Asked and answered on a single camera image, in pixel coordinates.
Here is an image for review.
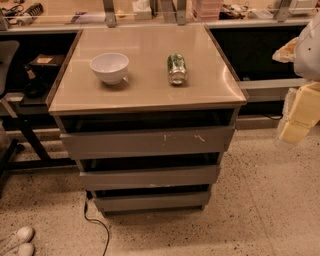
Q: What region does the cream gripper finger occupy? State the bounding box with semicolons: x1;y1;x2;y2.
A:
277;81;320;145

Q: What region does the grey top drawer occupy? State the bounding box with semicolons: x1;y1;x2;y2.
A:
61;126;234;160

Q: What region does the grey drawer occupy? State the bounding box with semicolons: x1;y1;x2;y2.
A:
61;126;234;160
93;191;211;212
80;165;220;191

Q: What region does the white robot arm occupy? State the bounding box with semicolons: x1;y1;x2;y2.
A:
272;13;320;145

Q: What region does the grey middle drawer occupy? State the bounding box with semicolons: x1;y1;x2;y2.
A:
80;165;220;191

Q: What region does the grey bottom drawer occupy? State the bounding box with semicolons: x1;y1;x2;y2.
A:
93;191;211;212

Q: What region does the grey drawer cabinet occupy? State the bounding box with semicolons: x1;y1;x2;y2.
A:
49;25;246;198

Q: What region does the green drink can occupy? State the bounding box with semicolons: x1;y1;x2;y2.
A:
167;53;187;85

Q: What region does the pink plastic basket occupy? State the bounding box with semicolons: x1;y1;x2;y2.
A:
192;0;222;21

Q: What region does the white tissue box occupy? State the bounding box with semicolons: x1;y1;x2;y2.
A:
132;0;152;20

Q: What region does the white bowl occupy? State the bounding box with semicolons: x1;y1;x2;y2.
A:
90;53;129;84

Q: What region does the black box with label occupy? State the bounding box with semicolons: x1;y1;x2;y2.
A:
24;54;65;98

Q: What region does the black coiled tool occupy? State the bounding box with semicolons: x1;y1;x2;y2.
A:
16;3;44;26

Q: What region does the grey office chair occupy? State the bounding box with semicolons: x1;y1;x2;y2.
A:
0;40;20;179

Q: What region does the white shoe lower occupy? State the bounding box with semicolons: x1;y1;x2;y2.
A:
13;243;34;256

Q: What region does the black floor cable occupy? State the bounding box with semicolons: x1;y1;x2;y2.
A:
83;191;111;256

